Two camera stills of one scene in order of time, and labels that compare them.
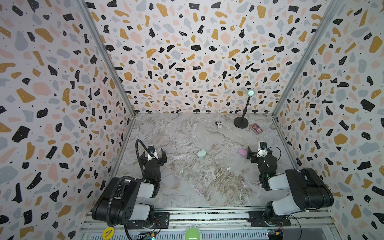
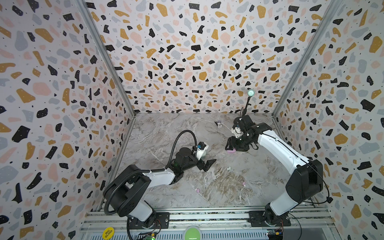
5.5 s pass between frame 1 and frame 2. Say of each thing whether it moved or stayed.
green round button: stayed
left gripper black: moved
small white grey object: stayed
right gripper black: moved
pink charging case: moved
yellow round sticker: stayed
